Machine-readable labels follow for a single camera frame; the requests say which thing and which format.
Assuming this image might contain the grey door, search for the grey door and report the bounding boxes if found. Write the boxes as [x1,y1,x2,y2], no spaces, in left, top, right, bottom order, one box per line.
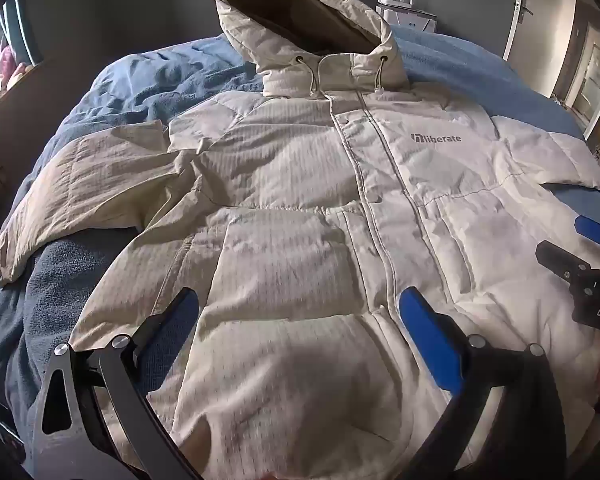
[502,0,581,97]

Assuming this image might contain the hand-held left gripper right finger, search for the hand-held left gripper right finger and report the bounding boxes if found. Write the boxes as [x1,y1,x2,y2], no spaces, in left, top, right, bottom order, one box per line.
[399,287,566,480]

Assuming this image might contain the cream hooded puffer jacket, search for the cream hooded puffer jacket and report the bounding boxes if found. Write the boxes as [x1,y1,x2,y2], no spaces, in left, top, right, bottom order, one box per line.
[0,0,600,480]

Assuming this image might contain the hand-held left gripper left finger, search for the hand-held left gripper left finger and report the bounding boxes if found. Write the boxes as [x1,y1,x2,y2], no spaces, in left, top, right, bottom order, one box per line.
[32,287,203,480]

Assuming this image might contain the dark curtain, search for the dark curtain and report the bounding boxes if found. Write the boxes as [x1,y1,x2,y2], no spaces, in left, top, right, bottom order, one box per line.
[0,0,45,67]

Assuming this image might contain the blue fleece blanket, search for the blue fleece blanket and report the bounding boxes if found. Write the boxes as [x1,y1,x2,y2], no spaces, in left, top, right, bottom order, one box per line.
[0,25,600,463]

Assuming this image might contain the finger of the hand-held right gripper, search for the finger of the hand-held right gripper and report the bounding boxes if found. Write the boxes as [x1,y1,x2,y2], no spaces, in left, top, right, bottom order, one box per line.
[574,215,600,250]
[536,241,595,282]

